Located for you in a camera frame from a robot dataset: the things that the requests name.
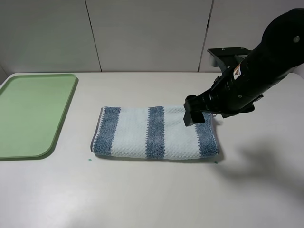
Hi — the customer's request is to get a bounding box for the blue white striped towel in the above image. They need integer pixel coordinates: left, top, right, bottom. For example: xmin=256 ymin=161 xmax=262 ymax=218
xmin=90 ymin=106 xmax=219 ymax=160

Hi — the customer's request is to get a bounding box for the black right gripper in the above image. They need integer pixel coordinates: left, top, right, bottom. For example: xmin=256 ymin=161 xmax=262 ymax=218
xmin=183 ymin=68 xmax=264 ymax=126

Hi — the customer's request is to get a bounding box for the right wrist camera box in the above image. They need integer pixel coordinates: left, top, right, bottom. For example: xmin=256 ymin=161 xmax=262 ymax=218
xmin=207 ymin=47 xmax=251 ymax=72

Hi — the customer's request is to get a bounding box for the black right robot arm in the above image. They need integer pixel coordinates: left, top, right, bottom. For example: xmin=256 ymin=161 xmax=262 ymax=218
xmin=183 ymin=8 xmax=304 ymax=126

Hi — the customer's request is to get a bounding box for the green plastic tray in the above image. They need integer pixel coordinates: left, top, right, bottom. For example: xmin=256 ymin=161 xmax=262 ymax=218
xmin=0 ymin=74 xmax=78 ymax=159

